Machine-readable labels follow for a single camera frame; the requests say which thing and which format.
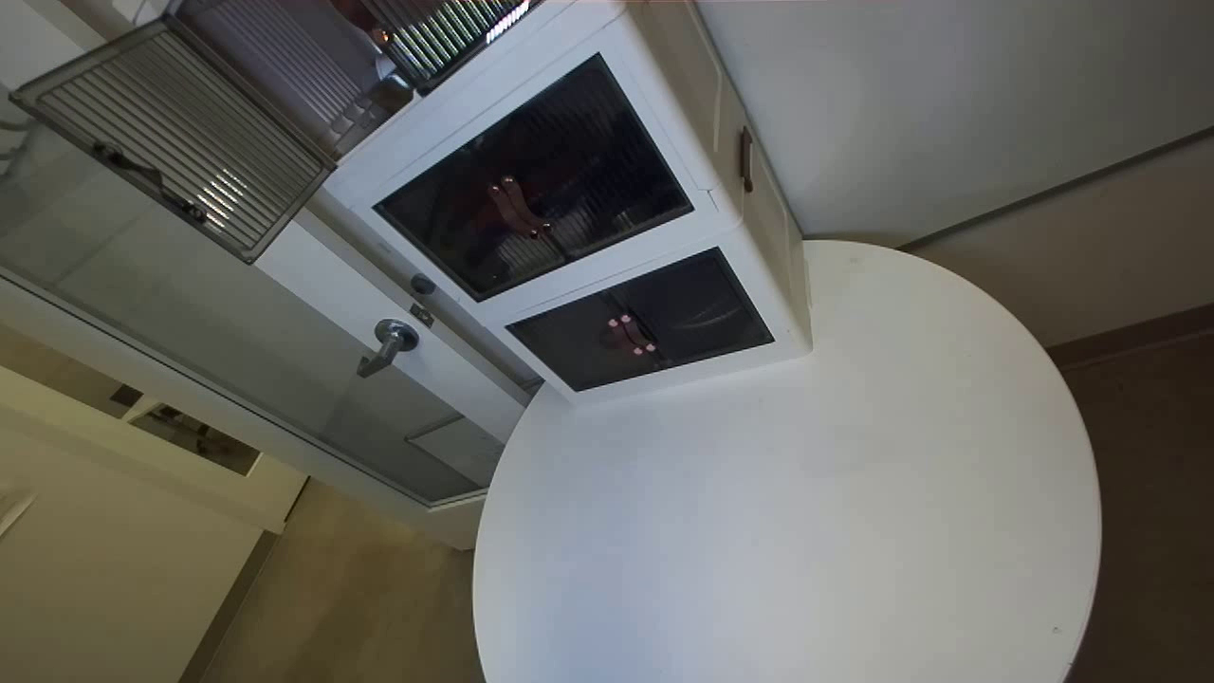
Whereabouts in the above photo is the large dark wall plaque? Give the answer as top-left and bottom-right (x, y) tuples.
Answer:
(124, 399), (260, 478)

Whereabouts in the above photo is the silver door lever handle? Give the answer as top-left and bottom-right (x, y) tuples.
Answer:
(356, 317), (422, 381)

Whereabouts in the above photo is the round door lock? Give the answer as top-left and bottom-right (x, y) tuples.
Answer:
(406, 271), (441, 333)

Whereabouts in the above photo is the white three-tier storage cabinet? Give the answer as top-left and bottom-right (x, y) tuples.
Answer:
(162, 0), (810, 399)

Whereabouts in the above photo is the white room door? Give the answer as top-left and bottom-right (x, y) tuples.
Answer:
(0, 109), (551, 509)

